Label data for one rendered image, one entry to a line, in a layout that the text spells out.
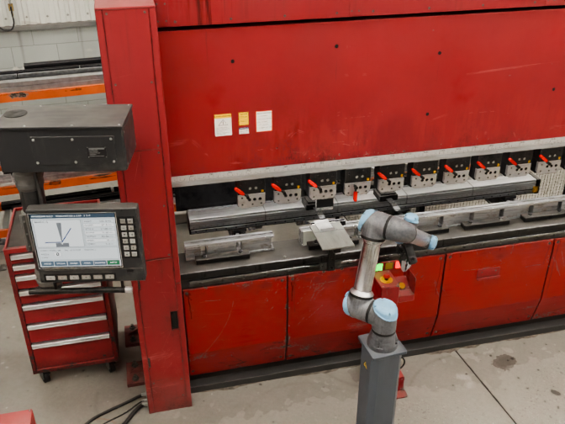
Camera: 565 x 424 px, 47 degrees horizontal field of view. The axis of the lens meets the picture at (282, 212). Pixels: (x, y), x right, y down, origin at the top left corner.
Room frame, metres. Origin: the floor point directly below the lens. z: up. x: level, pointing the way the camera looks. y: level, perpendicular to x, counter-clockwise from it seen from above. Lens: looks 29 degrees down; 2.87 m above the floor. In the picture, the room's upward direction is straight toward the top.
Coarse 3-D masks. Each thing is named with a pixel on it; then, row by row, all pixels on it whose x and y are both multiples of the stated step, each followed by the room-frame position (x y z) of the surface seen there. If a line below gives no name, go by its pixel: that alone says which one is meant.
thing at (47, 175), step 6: (6, 174) 4.39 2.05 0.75; (12, 174) 4.39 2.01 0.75; (48, 174) 4.41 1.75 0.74; (54, 174) 4.42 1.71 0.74; (60, 174) 4.43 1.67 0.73; (66, 174) 4.44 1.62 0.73; (72, 174) 4.46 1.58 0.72; (78, 174) 4.47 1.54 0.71; (84, 174) 4.48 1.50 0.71; (90, 174) 4.50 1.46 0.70; (0, 180) 4.34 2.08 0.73; (6, 180) 4.35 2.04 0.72; (12, 180) 4.39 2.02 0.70
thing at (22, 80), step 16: (32, 64) 4.76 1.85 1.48; (48, 64) 4.79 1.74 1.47; (64, 64) 4.82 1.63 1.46; (80, 64) 4.87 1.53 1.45; (96, 64) 4.79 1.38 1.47; (0, 80) 4.48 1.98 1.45; (16, 80) 4.40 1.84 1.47; (32, 80) 4.41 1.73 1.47; (48, 80) 4.44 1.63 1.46; (64, 80) 4.47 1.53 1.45; (80, 80) 4.51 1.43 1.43; (96, 80) 4.54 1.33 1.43
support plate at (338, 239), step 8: (336, 224) 3.23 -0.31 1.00; (328, 232) 3.14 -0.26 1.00; (336, 232) 3.14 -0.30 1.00; (344, 232) 3.14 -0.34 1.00; (320, 240) 3.05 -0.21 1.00; (328, 240) 3.05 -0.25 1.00; (336, 240) 3.05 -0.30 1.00; (344, 240) 3.05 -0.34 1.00; (328, 248) 2.97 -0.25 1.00; (336, 248) 2.98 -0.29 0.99
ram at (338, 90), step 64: (192, 64) 3.05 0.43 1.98; (256, 64) 3.12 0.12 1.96; (320, 64) 3.20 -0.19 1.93; (384, 64) 3.28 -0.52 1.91; (448, 64) 3.36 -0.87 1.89; (512, 64) 3.45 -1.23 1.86; (192, 128) 3.05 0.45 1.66; (320, 128) 3.20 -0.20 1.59; (384, 128) 3.29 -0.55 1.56; (448, 128) 3.38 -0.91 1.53; (512, 128) 3.47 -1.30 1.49
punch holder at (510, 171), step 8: (504, 152) 3.52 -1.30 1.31; (512, 152) 3.47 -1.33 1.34; (520, 152) 3.49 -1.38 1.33; (528, 152) 3.50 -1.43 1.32; (504, 160) 3.51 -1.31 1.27; (520, 160) 3.49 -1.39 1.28; (528, 160) 3.50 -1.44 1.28; (504, 168) 3.50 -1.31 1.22; (512, 168) 3.47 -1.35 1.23; (520, 168) 3.51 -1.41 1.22; (528, 168) 3.50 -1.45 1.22; (504, 176) 3.49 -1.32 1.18; (512, 176) 3.48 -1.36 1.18; (520, 176) 3.49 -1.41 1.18
